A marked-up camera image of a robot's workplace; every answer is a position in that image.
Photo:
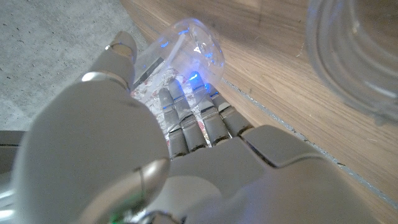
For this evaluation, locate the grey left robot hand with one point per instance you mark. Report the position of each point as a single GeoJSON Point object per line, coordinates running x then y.
{"type": "Point", "coordinates": [217, 174]}

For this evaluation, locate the small clear vial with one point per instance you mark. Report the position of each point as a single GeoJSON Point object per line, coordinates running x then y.
{"type": "Point", "coordinates": [192, 46]}

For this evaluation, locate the clear glass cup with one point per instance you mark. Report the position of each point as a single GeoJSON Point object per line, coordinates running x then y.
{"type": "Point", "coordinates": [354, 56]}

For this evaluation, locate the floral backdrop cloth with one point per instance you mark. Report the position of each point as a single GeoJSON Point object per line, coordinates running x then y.
{"type": "Point", "coordinates": [152, 93]}

